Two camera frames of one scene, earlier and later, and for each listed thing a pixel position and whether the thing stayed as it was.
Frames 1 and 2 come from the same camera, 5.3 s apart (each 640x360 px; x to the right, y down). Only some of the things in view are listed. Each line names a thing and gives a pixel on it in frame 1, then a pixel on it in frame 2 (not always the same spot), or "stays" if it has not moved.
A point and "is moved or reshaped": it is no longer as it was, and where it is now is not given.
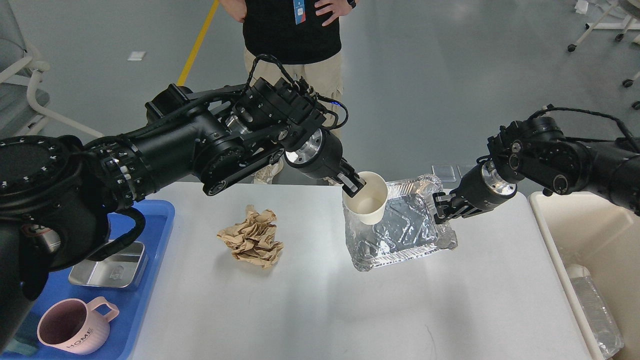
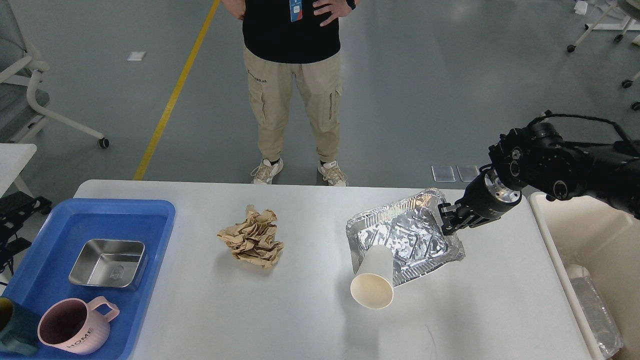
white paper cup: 369,203 to 372,286
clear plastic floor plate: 445,172 stays
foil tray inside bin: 602,322 stays
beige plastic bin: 583,228 stays
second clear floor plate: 463,168 stays
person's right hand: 237,8 stays
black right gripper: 479,190 to 487,196
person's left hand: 339,8 stays
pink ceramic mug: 76,327 stays
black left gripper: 320,155 to 15,207
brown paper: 254,239 stays
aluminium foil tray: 408,229 is moved or reshaped
